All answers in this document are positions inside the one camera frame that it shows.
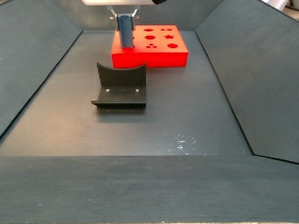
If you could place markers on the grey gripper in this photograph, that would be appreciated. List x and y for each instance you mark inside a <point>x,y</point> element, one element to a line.
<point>116,3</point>

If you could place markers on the blue arch block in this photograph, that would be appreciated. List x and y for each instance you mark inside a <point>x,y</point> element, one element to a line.
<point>125,30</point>

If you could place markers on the red shape sorter board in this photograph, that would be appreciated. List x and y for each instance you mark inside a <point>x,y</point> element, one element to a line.
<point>157,48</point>

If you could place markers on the black fixture stand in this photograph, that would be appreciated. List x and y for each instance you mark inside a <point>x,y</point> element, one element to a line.
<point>121,87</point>

